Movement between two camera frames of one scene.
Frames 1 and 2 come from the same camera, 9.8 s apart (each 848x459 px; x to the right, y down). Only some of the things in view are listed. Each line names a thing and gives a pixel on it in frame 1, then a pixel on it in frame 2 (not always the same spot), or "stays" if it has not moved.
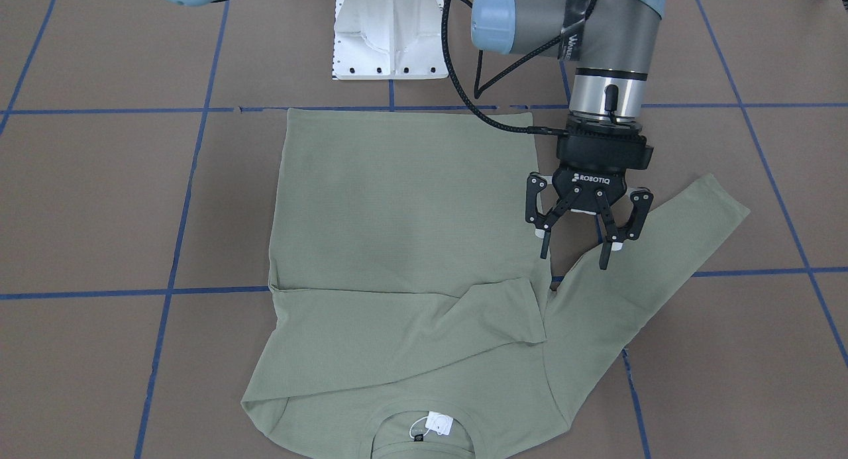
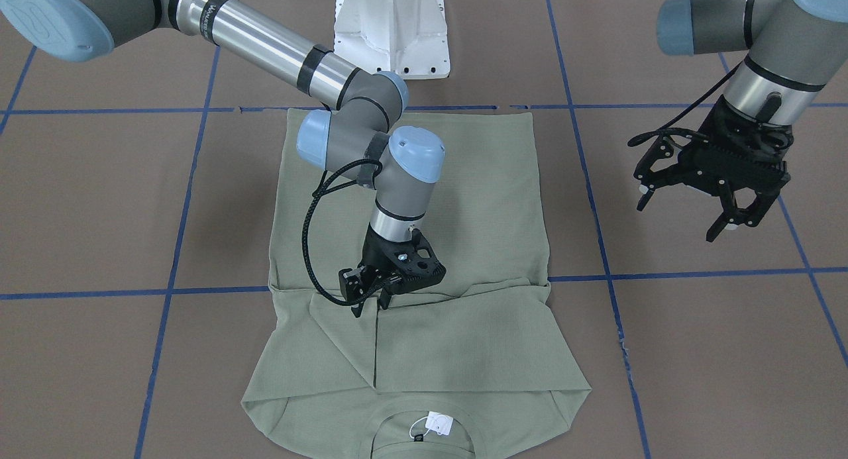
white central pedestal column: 383,31 stays
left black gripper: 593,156 → 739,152
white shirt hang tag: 439,422 stays
